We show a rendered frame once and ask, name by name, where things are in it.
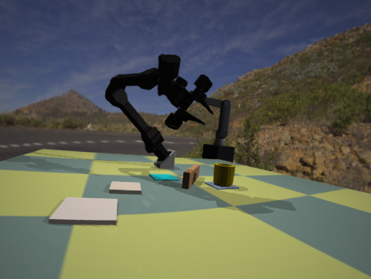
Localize beige flat slab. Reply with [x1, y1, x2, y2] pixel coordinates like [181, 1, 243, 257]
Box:
[109, 182, 142, 195]

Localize white flat square pad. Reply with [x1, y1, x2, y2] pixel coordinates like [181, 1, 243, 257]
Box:
[48, 197, 118, 225]

